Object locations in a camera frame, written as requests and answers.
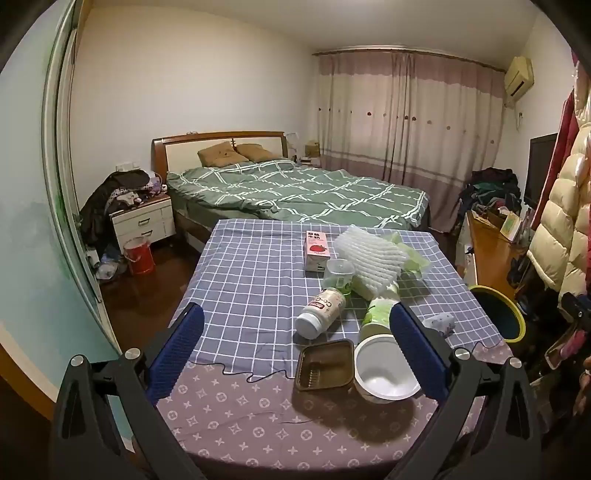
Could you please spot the small cardboard box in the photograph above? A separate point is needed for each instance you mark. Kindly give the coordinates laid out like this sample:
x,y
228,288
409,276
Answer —
x,y
312,148

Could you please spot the pink and white curtain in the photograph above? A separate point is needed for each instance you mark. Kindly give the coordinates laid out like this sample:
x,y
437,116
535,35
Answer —
x,y
401,120

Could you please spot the white wall socket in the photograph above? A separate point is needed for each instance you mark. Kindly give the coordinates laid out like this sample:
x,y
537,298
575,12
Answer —
x,y
125,165

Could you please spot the sliding wardrobe door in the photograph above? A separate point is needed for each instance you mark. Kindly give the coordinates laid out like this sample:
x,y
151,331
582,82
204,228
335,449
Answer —
x,y
27,230

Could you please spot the pile of mixed clothes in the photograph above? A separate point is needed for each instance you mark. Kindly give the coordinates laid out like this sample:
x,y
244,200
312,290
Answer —
x,y
489,189

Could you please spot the brown plastic tray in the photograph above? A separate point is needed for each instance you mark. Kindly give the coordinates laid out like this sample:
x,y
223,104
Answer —
x,y
323,364

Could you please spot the brown pillow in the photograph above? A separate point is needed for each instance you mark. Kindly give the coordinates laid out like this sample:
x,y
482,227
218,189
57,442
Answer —
x,y
221,154
254,152

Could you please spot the wooden bed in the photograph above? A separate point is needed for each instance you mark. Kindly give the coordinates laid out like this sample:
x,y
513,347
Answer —
x,y
194,150

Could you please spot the white foam wrap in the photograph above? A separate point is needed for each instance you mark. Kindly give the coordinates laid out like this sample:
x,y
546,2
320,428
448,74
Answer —
x,y
369,263

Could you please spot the white plastic bottle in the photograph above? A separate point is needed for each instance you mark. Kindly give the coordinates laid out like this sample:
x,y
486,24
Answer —
x,y
321,311

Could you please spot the dark clothes pile on nightstand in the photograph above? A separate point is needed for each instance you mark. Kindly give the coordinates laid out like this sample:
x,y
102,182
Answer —
x,y
120,189

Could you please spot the red bucket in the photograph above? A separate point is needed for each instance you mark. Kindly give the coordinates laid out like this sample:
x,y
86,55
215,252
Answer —
x,y
138,256

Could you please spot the yellow-rimmed dark trash bin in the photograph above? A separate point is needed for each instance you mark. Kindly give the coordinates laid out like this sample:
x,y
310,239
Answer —
x,y
501,314

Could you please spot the cone-shaped ice cream wrapper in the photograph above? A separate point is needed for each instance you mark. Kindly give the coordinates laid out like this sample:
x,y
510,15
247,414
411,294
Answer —
x,y
441,322

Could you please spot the red jacket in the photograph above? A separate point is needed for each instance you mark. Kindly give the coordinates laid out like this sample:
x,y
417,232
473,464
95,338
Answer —
x,y
565,134

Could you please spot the green and white bottle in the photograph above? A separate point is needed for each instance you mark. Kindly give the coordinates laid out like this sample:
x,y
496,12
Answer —
x,y
376,316

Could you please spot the white plastic bowl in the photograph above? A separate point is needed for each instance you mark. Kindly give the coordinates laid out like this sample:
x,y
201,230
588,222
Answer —
x,y
383,369

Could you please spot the pile of plastic bags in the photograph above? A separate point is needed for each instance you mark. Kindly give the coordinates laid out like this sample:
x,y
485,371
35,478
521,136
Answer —
x,y
104,267

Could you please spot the wooden desk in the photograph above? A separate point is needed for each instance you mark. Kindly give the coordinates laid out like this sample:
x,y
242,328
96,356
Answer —
x,y
489,249

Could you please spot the cream puffer jacket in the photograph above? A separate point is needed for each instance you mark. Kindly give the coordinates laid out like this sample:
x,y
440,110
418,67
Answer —
x,y
558,221

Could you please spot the beige air conditioner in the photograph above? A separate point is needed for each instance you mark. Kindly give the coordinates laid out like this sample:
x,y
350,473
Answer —
x,y
519,76

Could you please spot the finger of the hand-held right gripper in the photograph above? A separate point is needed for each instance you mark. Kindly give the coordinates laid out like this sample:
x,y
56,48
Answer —
x,y
576,307

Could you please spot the white nightstand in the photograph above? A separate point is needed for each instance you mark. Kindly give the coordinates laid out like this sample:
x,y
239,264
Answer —
x,y
143,221

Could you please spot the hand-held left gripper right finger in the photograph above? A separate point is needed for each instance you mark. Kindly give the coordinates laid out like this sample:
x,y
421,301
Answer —
x,y
418,350

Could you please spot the blue checkered cloth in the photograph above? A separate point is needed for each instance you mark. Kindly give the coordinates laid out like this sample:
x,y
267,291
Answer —
x,y
249,286

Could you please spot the black television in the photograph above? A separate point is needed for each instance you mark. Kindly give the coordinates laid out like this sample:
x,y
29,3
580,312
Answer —
x,y
540,170

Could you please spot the green plastic bag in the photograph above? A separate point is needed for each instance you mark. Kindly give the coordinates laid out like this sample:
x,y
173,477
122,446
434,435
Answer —
x,y
408,263

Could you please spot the white bedside lamp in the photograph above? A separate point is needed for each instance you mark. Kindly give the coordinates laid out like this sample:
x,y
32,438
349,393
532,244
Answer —
x,y
292,143

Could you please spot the green checked duvet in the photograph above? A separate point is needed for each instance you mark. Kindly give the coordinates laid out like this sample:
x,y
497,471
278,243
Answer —
x,y
300,189

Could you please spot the clear plastic cup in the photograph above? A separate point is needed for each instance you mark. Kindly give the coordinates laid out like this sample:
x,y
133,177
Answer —
x,y
339,274

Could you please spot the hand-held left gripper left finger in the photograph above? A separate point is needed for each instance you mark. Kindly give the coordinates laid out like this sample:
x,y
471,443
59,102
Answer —
x,y
178,350

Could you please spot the pink milk carton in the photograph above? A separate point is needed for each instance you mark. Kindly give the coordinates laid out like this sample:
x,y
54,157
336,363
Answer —
x,y
316,251

